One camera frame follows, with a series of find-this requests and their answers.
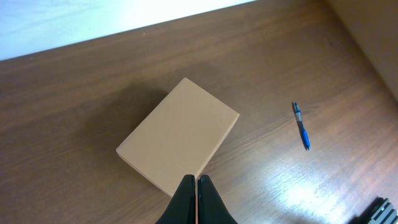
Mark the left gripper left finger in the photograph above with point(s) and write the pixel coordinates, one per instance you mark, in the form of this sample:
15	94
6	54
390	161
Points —
182	207

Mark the blue pen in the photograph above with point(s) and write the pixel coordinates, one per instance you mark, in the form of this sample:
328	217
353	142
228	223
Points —
303	132

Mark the black metal base rail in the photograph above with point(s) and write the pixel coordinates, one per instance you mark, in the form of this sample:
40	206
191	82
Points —
380	211

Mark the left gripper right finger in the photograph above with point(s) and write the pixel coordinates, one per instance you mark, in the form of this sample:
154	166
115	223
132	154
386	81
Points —
211	209

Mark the brown cardboard box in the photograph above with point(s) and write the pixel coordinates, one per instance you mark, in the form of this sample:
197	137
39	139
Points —
179	136

